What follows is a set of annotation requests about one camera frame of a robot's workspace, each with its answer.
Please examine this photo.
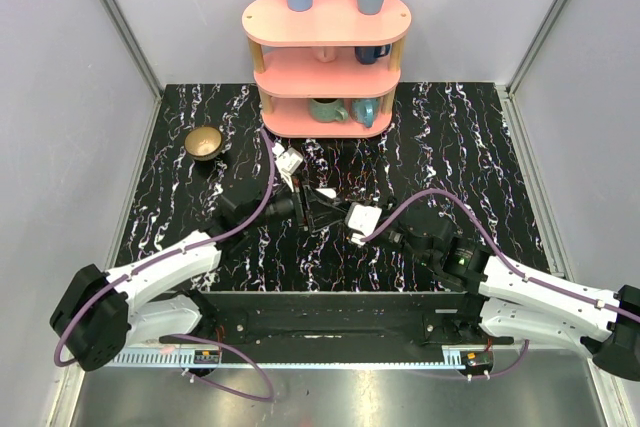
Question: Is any white earbuds charging case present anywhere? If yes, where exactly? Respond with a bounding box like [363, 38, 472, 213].
[316, 188, 337, 199]

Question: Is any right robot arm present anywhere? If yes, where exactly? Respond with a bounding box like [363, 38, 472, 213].
[388, 208, 639, 381]

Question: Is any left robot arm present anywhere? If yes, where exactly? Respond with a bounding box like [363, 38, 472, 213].
[50, 180, 350, 372]

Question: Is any green ceramic mug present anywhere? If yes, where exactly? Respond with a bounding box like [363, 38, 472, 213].
[309, 98, 349, 123]

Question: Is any light blue ceramic mug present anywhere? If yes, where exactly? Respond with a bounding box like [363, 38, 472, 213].
[351, 98, 380, 128]

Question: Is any gold bowl with dark rim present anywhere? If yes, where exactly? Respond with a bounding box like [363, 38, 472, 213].
[184, 126, 224, 161]

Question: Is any pink three-tier wooden shelf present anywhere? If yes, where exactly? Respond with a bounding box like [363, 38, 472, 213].
[242, 0, 412, 138]

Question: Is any pink mug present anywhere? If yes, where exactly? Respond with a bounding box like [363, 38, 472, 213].
[312, 46, 337, 63]

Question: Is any dark blue mug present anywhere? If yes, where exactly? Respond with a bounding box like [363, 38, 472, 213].
[354, 44, 392, 65]

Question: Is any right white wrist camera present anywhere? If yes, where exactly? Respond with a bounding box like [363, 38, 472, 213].
[345, 202, 382, 246]

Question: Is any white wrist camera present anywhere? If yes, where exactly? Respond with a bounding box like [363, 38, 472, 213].
[345, 202, 382, 246]
[272, 143, 304, 191]

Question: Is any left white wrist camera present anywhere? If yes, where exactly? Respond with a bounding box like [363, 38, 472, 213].
[272, 143, 304, 191]

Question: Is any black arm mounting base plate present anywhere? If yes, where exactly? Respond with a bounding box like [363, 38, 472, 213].
[189, 291, 513, 346]

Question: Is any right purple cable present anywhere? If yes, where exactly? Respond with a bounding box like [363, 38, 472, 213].
[362, 188, 640, 381]

